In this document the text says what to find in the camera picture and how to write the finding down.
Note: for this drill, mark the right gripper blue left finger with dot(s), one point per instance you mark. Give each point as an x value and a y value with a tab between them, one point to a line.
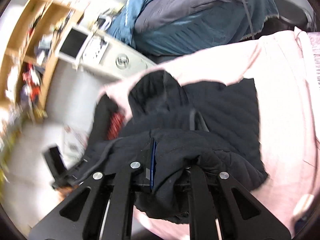
107	180

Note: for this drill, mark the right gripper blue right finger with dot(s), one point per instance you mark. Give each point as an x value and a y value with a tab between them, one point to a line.
221	208

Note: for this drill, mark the black quilted puffer jacket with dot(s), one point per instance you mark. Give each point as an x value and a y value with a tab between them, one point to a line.
208	124

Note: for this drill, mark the blue grey clothes pile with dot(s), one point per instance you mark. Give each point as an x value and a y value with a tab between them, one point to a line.
181	27

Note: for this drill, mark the pink polka dot bedsheet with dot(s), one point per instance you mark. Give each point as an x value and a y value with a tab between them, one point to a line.
284	72

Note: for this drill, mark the wooden shelf unit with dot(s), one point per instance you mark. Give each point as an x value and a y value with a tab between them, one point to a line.
37	19

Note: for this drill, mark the white desk with monitor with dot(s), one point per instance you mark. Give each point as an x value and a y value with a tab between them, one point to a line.
99	53

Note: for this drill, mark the black round stool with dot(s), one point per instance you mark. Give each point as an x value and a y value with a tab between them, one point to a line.
292	15

